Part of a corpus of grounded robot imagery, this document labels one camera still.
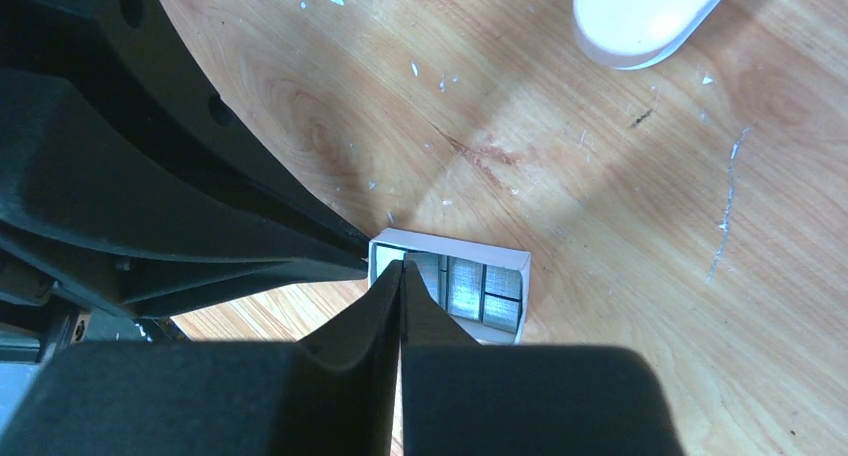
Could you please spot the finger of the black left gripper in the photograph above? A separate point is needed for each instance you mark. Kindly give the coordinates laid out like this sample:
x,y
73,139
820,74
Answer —
x,y
128,184

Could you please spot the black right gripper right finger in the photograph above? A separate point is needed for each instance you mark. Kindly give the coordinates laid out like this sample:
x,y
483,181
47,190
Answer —
x,y
462,397

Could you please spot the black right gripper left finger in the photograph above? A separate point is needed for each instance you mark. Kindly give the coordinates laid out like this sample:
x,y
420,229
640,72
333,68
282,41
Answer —
x,y
330,393

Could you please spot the grey staples tray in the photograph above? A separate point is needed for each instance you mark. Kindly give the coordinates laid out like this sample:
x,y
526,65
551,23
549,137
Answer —
x,y
484,288

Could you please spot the pink white small stapler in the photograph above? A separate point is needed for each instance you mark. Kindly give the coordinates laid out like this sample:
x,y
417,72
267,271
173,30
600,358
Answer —
x,y
635,34

